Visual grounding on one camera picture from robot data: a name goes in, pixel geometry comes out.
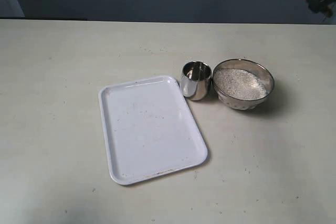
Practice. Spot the steel bowl of rice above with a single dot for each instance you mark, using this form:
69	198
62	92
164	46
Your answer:
242	84

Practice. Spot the small steel cup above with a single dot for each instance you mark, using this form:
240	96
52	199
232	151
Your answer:
195	80

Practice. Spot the white rectangular tray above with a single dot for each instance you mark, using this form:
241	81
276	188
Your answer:
149	130

